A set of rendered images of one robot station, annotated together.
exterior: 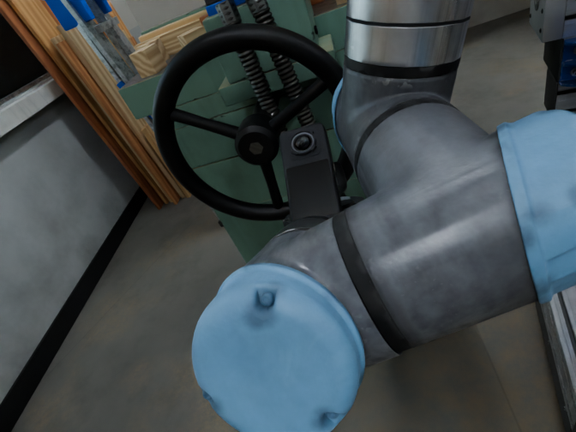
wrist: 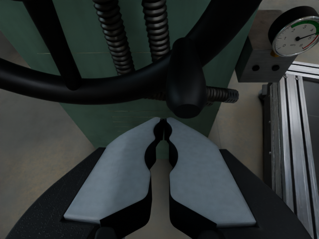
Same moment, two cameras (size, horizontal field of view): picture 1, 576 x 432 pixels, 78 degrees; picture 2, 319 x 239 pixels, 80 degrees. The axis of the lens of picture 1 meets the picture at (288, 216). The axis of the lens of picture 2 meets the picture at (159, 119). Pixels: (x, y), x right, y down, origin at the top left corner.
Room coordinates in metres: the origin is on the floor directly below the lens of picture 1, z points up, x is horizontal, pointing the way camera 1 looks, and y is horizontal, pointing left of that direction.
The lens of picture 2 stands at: (0.32, -0.04, 0.83)
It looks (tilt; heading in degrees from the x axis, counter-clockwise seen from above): 58 degrees down; 347
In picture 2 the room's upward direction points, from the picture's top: 4 degrees counter-clockwise
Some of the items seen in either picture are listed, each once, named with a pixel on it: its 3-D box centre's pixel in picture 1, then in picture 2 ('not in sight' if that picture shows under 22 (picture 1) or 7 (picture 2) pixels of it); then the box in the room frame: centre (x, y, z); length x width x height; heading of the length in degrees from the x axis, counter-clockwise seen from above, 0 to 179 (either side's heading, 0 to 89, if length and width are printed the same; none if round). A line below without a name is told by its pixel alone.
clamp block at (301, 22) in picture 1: (266, 27); not in sight; (0.59, -0.09, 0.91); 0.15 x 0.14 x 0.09; 72
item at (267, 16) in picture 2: not in sight; (260, 46); (0.57, -0.32, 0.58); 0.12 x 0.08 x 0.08; 162
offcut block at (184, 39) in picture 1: (195, 43); not in sight; (0.69, 0.02, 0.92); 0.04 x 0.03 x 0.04; 112
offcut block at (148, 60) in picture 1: (148, 60); not in sight; (0.73, 0.12, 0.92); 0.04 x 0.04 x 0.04; 61
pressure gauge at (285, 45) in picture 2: not in sight; (289, 36); (0.51, -0.29, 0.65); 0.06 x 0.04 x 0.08; 72
